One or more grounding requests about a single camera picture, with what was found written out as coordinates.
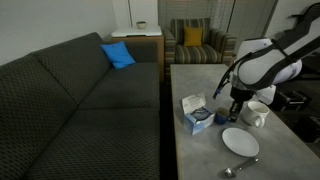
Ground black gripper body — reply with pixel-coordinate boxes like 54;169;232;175
229;84;256;104

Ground blue mug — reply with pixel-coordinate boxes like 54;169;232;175
214;106;234;126

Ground white mug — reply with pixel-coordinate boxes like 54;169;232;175
241;100;270;129

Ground white plate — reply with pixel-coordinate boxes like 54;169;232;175
221;127;260;158

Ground blue cardboard box with flap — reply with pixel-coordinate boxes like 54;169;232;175
180;91;216;136

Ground black striped floor case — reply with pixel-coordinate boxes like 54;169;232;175
275;90;313;113

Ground striped armchair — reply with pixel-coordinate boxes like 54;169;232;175
162;17;238;79

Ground black floor box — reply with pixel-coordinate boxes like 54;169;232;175
293;115;320;144

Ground yellow cushion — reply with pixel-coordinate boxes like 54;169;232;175
183;26;204;48

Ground grey window blinds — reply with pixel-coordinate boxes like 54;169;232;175
157;0;235;32

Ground wooden side cabinet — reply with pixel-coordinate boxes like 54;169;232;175
110;34;165;83

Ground small pale bowl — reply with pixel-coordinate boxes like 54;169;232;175
135;20;148;30

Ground blue throw pillow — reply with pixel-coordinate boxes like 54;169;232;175
100;40;137;70

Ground dark grey fabric sofa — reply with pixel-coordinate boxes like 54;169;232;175
0;31;161;180

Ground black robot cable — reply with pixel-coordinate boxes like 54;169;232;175
212;49;254;100

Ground metal spoon with grey handle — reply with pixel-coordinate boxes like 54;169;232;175
224;157;260;178

